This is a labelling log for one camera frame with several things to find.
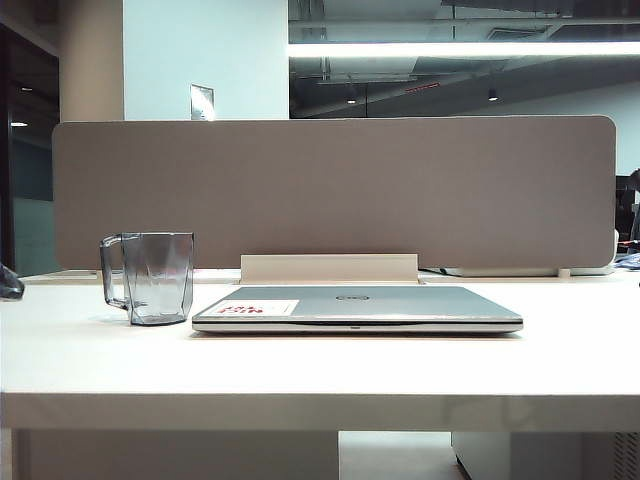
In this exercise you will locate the white divider foot bracket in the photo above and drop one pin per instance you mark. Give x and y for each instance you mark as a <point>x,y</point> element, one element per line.
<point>564,273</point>

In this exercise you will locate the taupe fabric desk divider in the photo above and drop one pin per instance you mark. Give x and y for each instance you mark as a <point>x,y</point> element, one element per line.
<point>350,200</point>

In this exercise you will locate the black ceiling spot lamp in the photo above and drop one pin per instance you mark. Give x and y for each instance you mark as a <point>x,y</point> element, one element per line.
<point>492,94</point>
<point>351,95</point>

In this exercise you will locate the long ceiling light strip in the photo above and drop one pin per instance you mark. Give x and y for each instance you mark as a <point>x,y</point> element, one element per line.
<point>450,49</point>

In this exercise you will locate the clear faceted water cup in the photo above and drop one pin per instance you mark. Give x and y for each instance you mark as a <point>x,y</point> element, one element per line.
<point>160,280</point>

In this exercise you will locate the white pedestal cabinet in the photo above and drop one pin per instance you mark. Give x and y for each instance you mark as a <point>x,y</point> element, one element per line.
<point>550,460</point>

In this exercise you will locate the blue cloth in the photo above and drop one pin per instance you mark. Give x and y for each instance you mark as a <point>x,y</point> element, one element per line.
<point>630,260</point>

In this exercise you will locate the silver Dell laptop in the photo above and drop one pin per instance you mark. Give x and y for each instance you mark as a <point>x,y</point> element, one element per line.
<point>400,307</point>

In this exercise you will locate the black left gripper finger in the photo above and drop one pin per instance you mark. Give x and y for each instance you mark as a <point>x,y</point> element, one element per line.
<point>9,287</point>

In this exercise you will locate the beige desk support panel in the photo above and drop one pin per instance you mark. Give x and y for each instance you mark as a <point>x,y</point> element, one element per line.
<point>175,455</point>

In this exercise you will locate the framed wall sign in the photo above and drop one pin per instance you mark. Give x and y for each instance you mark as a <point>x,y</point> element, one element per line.
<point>202,102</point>

